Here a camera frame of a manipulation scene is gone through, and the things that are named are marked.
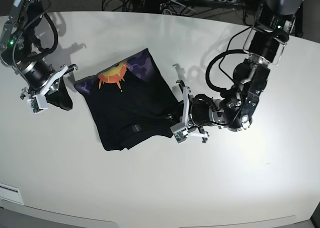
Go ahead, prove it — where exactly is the white label plate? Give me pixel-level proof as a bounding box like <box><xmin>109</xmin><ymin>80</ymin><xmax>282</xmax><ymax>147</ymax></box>
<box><xmin>0</xmin><ymin>183</ymin><xmax>24</xmax><ymax>205</ymax></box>

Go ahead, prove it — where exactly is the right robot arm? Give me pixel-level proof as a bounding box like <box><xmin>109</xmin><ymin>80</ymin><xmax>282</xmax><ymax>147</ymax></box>
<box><xmin>0</xmin><ymin>0</ymin><xmax>78</xmax><ymax>110</ymax></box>

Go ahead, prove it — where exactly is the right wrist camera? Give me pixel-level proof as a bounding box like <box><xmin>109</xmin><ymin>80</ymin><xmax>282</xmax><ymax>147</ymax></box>
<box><xmin>26</xmin><ymin>95</ymin><xmax>49</xmax><ymax>114</ymax></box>

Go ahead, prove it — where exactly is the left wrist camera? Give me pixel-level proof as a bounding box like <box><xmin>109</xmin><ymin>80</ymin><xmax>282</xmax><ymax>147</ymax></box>
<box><xmin>170</xmin><ymin>123</ymin><xmax>189</xmax><ymax>143</ymax></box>

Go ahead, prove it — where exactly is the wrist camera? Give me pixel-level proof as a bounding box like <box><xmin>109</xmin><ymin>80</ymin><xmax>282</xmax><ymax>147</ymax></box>
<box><xmin>26</xmin><ymin>95</ymin><xmax>49</xmax><ymax>114</ymax></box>
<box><xmin>170</xmin><ymin>123</ymin><xmax>189</xmax><ymax>143</ymax></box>

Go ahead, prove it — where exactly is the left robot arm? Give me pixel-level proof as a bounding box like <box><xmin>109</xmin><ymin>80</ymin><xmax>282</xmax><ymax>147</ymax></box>
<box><xmin>171</xmin><ymin>0</ymin><xmax>304</xmax><ymax>143</ymax></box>

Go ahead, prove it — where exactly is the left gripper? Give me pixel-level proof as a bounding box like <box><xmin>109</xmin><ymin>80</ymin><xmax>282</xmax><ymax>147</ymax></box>
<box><xmin>172</xmin><ymin>79</ymin><xmax>209</xmax><ymax>143</ymax></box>

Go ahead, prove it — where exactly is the black T-shirt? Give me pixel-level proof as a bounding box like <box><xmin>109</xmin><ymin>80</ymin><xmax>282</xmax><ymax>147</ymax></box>
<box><xmin>46</xmin><ymin>47</ymin><xmax>186</xmax><ymax>151</ymax></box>

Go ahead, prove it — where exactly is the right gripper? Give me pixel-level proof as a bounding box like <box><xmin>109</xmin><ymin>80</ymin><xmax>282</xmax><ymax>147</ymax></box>
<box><xmin>20</xmin><ymin>64</ymin><xmax>79</xmax><ymax>99</ymax></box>

